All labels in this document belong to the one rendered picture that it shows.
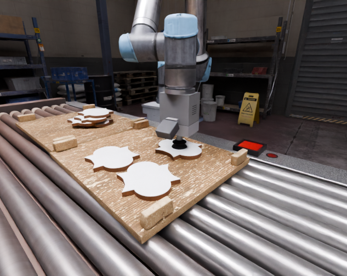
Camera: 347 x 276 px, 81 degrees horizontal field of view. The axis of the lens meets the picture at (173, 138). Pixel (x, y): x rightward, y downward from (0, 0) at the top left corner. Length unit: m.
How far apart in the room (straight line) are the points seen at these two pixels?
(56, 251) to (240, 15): 5.39
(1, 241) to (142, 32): 0.53
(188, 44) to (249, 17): 4.95
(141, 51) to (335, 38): 4.62
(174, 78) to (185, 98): 0.05
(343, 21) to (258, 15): 1.51
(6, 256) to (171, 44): 0.46
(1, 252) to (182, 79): 0.43
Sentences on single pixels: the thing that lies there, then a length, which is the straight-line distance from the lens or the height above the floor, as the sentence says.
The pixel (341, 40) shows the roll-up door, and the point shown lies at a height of 1.51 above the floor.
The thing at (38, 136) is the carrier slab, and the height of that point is 0.94.
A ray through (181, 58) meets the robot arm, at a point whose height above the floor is 1.18.
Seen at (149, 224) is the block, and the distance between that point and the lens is 0.33.
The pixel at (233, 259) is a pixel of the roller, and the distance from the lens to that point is 0.33.
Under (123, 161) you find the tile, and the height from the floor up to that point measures 0.95.
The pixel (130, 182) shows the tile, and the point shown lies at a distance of 0.41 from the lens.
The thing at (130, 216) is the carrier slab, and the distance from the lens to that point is 0.36.
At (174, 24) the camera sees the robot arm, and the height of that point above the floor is 1.24.
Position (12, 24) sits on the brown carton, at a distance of 4.89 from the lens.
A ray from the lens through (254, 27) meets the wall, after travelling 5.34.
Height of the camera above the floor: 1.17
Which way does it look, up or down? 21 degrees down
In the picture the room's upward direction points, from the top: straight up
